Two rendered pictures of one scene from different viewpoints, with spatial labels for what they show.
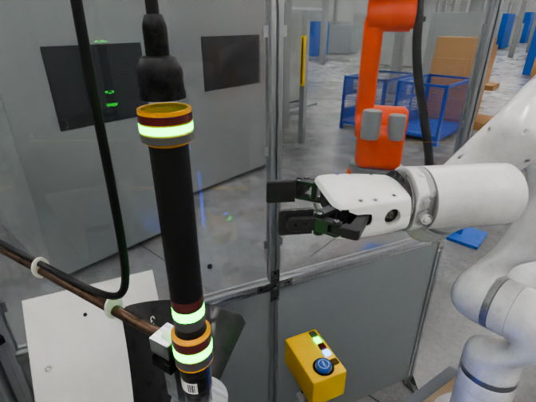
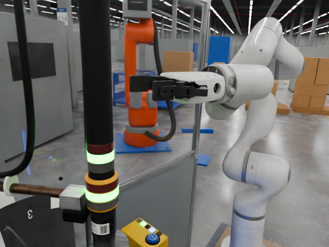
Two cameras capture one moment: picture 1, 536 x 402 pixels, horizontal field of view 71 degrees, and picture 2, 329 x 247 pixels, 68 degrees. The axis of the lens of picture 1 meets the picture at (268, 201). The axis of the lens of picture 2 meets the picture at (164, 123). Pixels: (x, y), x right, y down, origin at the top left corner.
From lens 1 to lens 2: 19 cm
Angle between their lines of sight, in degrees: 24
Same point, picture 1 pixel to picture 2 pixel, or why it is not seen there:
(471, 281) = (233, 156)
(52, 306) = not seen: outside the picture
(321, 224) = (181, 89)
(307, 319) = (123, 222)
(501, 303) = (251, 164)
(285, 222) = (157, 90)
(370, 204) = (205, 78)
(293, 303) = not seen: hidden behind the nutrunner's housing
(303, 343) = (134, 228)
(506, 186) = (263, 73)
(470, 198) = (250, 78)
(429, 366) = (198, 240)
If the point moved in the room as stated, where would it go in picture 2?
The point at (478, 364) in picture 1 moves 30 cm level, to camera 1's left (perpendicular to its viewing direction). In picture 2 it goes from (245, 206) to (170, 227)
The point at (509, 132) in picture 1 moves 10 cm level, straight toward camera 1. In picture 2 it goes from (252, 52) to (260, 52)
